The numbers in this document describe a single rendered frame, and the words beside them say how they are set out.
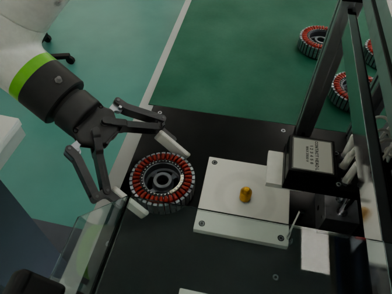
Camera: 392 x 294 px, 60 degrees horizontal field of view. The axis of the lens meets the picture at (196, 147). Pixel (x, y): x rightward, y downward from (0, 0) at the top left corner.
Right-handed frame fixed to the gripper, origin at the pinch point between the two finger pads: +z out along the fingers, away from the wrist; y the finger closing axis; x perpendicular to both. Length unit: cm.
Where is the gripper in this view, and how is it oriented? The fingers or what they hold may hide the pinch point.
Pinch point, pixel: (162, 181)
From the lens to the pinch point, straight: 59.6
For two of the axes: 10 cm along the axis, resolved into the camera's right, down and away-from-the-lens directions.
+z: 7.6, 6.4, 1.3
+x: 4.4, -3.6, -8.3
